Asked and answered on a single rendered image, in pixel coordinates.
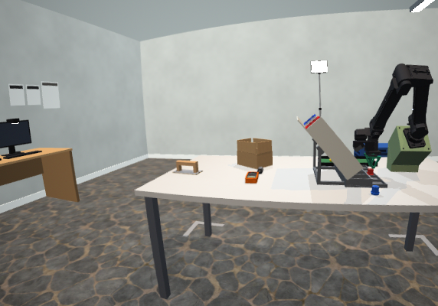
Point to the orange digital multimeter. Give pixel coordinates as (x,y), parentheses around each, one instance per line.
(251,177)

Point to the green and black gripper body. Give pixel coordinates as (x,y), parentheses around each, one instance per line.
(376,151)

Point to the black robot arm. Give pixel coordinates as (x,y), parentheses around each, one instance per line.
(403,76)

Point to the brown cardboard box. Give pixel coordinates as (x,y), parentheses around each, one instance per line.
(254,154)

